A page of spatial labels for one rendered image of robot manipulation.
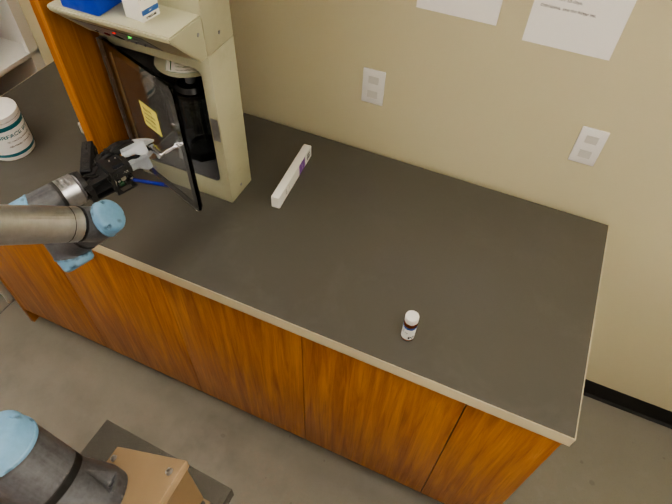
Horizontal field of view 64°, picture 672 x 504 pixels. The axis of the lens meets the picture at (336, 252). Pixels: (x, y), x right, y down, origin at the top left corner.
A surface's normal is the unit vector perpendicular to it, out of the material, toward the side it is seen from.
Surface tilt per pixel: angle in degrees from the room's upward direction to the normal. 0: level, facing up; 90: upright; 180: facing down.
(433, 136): 90
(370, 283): 0
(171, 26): 0
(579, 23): 90
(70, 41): 90
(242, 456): 0
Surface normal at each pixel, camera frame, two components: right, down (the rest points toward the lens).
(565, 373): 0.04, -0.63
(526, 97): -0.41, 0.69
